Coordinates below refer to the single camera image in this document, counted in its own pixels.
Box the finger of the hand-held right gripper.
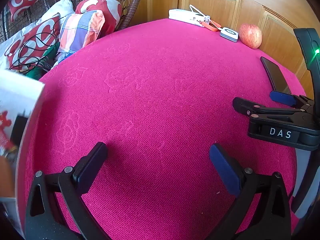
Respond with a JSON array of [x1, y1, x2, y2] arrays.
[[269, 91, 314, 108], [232, 97, 313, 118]]

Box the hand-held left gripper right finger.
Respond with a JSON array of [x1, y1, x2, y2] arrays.
[[209, 144, 292, 240]]

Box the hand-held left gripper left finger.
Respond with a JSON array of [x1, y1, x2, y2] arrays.
[[24, 142, 108, 240]]

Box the black smartphone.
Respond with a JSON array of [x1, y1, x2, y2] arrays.
[[260, 56, 292, 94]]

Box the white cardboard tray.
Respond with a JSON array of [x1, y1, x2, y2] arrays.
[[0, 69, 45, 239]]

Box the red apple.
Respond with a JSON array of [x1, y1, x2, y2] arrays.
[[239, 23, 263, 49]]

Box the small white blue gadget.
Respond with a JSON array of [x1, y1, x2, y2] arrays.
[[219, 27, 238, 42]]

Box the pink tablecloth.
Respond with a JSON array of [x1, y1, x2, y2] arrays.
[[16, 17, 307, 240]]

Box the white power bank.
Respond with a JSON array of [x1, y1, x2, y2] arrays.
[[168, 8, 211, 27]]

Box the wooden cabinet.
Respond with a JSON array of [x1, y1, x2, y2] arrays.
[[120, 0, 320, 98]]

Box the blue checked cushion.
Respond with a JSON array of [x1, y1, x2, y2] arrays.
[[53, 52, 72, 67]]

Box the green cloth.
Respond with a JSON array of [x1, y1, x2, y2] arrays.
[[26, 41, 60, 78]]

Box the plaid pillow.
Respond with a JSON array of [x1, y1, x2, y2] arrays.
[[57, 10, 105, 60]]

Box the flat red white pillow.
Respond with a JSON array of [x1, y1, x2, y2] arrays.
[[5, 12, 62, 70]]

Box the round red white pillow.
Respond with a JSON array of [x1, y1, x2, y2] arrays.
[[75, 0, 123, 38]]

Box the orange strap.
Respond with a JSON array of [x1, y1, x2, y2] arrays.
[[202, 20, 222, 32]]

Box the white charging cable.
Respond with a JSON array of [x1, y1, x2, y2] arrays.
[[189, 4, 222, 28]]

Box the black cables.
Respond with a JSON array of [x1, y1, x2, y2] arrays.
[[9, 36, 60, 70]]

